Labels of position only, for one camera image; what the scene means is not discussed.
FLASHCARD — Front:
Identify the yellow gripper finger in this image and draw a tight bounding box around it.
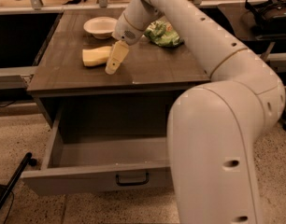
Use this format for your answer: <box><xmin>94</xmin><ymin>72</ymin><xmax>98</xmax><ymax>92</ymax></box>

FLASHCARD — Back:
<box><xmin>105</xmin><ymin>40</ymin><xmax>129</xmax><ymax>75</ymax></box>

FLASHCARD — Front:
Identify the yellow sponge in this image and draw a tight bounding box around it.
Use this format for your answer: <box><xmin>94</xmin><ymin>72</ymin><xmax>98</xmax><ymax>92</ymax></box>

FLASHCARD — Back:
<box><xmin>82</xmin><ymin>46</ymin><xmax>111</xmax><ymax>67</ymax></box>

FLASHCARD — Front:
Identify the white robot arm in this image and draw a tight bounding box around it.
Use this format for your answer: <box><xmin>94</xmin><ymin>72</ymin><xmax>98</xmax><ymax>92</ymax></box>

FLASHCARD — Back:
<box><xmin>106</xmin><ymin>0</ymin><xmax>285</xmax><ymax>224</ymax></box>

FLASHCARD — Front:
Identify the grey drawer cabinet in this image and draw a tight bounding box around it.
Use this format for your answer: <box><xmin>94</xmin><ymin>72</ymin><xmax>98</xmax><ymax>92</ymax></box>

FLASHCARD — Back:
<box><xmin>26</xmin><ymin>6</ymin><xmax>212</xmax><ymax>129</ymax></box>

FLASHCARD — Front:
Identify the open grey top drawer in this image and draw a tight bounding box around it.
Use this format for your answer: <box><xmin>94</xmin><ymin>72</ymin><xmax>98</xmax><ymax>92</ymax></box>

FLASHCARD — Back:
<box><xmin>21</xmin><ymin>91</ymin><xmax>181</xmax><ymax>197</ymax></box>

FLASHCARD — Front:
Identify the white bowl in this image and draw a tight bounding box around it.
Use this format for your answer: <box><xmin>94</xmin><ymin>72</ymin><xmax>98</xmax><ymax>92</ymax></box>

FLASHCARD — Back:
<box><xmin>83</xmin><ymin>17</ymin><xmax>117</xmax><ymax>39</ymax></box>

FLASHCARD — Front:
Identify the green chip bag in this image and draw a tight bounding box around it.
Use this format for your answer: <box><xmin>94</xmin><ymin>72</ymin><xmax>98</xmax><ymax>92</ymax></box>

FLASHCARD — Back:
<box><xmin>144</xmin><ymin>21</ymin><xmax>183</xmax><ymax>48</ymax></box>

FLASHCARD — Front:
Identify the black stand leg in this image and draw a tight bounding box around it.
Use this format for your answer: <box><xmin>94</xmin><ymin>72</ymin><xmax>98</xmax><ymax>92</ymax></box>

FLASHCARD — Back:
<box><xmin>0</xmin><ymin>152</ymin><xmax>36</xmax><ymax>210</ymax></box>

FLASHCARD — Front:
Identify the black headset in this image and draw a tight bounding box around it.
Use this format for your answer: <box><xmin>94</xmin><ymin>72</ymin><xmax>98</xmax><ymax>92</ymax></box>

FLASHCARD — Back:
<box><xmin>245</xmin><ymin>0</ymin><xmax>286</xmax><ymax>34</ymax></box>

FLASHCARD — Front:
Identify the black drawer handle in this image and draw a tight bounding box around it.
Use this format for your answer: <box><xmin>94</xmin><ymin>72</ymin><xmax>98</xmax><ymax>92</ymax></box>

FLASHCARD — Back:
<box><xmin>115</xmin><ymin>172</ymin><xmax>150</xmax><ymax>187</ymax></box>

